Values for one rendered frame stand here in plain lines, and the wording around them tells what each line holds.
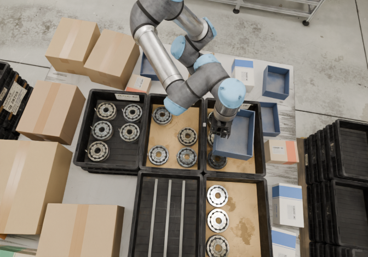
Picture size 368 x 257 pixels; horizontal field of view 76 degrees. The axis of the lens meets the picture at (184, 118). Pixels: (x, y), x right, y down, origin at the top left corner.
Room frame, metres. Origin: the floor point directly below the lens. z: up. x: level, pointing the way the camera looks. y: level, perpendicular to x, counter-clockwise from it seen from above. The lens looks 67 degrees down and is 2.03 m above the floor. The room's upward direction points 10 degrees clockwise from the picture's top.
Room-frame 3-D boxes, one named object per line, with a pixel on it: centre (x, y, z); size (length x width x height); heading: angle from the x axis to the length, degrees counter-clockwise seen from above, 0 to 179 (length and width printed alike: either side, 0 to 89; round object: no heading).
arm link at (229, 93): (0.35, -0.12, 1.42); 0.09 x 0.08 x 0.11; 38
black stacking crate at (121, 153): (0.37, 0.34, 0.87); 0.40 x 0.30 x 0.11; 6
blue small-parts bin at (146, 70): (0.89, 0.26, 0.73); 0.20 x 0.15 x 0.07; 8
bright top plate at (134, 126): (0.37, 0.26, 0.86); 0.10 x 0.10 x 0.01
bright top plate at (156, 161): (0.28, 0.09, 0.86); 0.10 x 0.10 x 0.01
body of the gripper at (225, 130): (0.34, -0.13, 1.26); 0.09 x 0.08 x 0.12; 179
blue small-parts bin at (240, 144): (0.37, -0.22, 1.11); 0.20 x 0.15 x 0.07; 0
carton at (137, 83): (0.69, 0.31, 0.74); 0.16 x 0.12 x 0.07; 175
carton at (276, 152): (0.45, -0.58, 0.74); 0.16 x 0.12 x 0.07; 96
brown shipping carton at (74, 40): (0.89, 0.75, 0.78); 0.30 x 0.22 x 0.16; 2
